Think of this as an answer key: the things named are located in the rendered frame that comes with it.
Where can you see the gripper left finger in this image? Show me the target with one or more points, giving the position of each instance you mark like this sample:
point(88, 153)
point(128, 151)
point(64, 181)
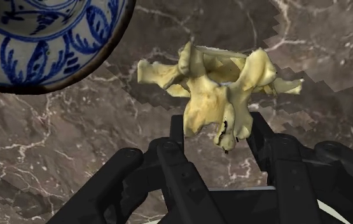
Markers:
point(176, 173)

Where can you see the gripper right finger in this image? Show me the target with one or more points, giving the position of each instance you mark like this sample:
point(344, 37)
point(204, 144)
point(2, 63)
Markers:
point(291, 173)

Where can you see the pale yellow vertebra bone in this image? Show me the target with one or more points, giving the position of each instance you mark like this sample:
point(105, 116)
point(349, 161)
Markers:
point(216, 93)

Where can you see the white bowl with blue pattern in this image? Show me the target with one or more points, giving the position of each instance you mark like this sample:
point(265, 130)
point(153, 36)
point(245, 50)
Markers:
point(39, 40)

